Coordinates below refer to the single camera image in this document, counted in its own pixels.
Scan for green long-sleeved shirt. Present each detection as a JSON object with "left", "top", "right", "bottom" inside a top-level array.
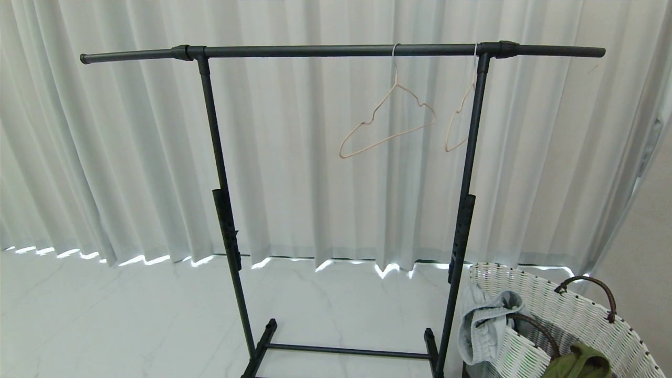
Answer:
[{"left": 541, "top": 342, "right": 614, "bottom": 378}]

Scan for pink clothes hanger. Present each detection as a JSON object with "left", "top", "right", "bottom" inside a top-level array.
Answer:
[
  {"left": 339, "top": 44, "right": 437, "bottom": 159},
  {"left": 445, "top": 44, "right": 479, "bottom": 153}
]

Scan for black clothes rack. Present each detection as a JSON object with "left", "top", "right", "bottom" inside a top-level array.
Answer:
[{"left": 80, "top": 40, "right": 606, "bottom": 378}]

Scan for white laundry basket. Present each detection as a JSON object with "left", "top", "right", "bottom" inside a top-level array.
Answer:
[{"left": 462, "top": 262, "right": 667, "bottom": 378}]

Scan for pale grey shorts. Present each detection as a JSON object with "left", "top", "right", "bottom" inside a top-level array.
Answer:
[{"left": 458, "top": 283, "right": 526, "bottom": 365}]

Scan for white curtain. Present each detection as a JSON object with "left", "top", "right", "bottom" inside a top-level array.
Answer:
[{"left": 0, "top": 0, "right": 672, "bottom": 276}]

